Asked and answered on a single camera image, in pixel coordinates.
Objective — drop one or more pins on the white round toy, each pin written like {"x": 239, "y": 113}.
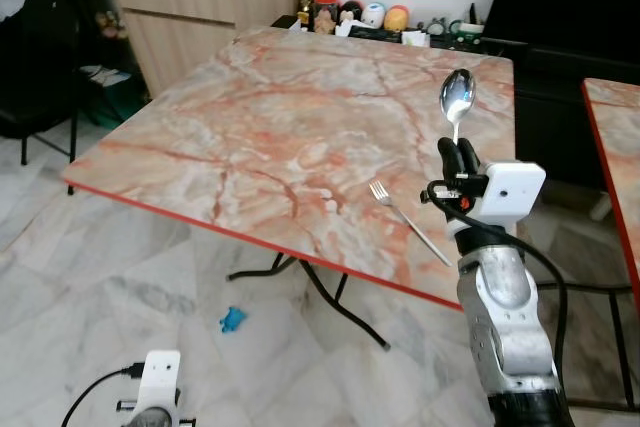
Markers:
{"x": 373, "y": 15}

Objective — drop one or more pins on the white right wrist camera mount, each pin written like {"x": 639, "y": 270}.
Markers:
{"x": 512, "y": 190}

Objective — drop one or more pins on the light wooden cabinet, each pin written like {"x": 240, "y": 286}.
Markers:
{"x": 200, "y": 17}

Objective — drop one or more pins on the red lid jar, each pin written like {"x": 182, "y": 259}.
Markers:
{"x": 325, "y": 9}

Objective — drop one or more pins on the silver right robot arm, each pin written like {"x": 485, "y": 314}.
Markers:
{"x": 505, "y": 307}

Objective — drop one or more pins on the black chair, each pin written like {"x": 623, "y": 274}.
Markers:
{"x": 35, "y": 67}

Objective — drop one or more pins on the small blue floor object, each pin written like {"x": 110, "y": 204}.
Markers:
{"x": 232, "y": 320}

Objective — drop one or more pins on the silver metal spoon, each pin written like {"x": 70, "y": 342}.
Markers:
{"x": 457, "y": 97}

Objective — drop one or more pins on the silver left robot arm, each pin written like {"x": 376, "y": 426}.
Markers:
{"x": 158, "y": 420}

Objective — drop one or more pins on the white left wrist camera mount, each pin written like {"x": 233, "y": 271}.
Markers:
{"x": 161, "y": 377}

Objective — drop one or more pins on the yellow round toy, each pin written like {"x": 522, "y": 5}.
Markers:
{"x": 397, "y": 19}

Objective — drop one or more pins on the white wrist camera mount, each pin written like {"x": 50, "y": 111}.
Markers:
{"x": 512, "y": 190}
{"x": 161, "y": 377}

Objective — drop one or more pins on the black round toy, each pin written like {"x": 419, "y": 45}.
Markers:
{"x": 349, "y": 13}

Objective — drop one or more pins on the silver metal fork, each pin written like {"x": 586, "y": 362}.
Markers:
{"x": 408, "y": 216}

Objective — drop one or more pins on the stack of papers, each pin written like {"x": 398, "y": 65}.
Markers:
{"x": 105, "y": 75}

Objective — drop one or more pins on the white tissue box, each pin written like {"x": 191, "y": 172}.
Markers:
{"x": 416, "y": 39}

